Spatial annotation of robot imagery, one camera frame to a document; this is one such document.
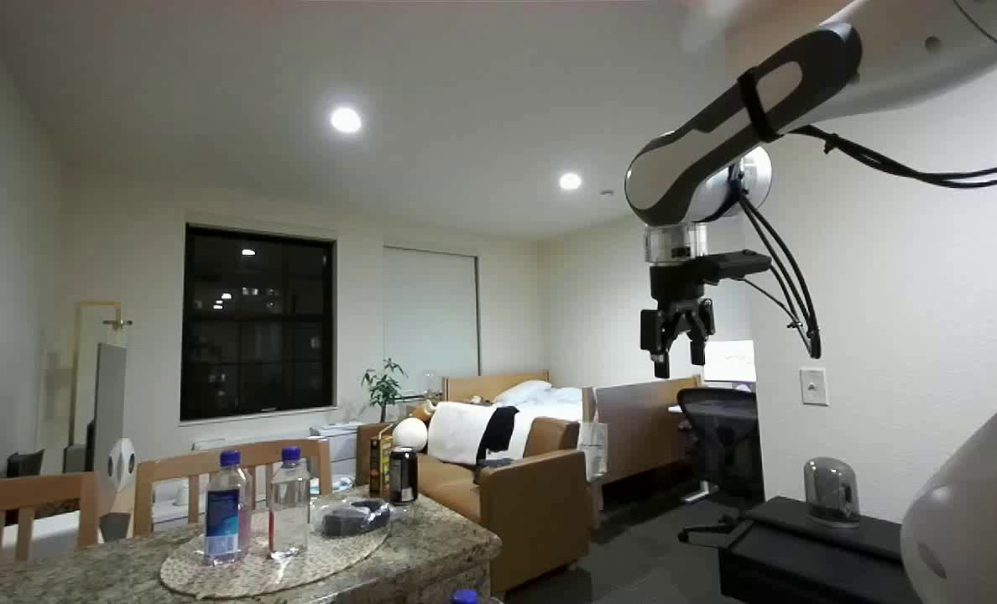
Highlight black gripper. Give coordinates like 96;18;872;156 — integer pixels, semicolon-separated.
639;288;722;382

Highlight large round ceiling light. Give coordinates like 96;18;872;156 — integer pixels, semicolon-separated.
324;101;367;139

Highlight small white round gadget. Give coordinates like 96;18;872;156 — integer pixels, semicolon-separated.
103;435;141;488

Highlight green potted plant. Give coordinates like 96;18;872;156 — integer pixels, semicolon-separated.
360;356;409;426

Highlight white bedding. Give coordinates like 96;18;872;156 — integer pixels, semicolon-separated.
489;378;597;426

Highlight dark jar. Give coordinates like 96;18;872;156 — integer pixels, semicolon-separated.
387;450;423;510

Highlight white roller blind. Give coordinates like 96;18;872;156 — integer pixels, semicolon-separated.
379;246;483;397

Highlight black office chair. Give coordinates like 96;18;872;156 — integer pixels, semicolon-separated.
676;382;765;547

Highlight white wall switch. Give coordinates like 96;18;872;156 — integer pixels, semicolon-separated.
799;365;834;409

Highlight silver metal canister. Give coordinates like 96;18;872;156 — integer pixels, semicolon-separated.
803;454;863;523

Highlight dark night window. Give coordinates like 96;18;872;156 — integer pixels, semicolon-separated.
179;223;340;422

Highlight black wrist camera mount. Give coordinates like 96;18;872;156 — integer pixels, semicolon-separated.
649;247;776;301

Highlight black garment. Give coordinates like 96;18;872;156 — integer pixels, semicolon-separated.
473;404;524;468

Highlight flat screen television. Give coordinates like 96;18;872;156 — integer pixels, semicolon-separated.
91;340;132;472

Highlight black box case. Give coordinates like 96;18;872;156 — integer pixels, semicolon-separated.
715;494;925;604

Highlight dark crumpled bag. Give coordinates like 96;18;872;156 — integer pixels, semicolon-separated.
318;496;395;542

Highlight bright computer screen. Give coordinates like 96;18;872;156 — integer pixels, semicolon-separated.
703;336;757;385

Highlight wooden dining chair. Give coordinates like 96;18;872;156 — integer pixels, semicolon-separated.
0;469;103;574
132;435;337;538

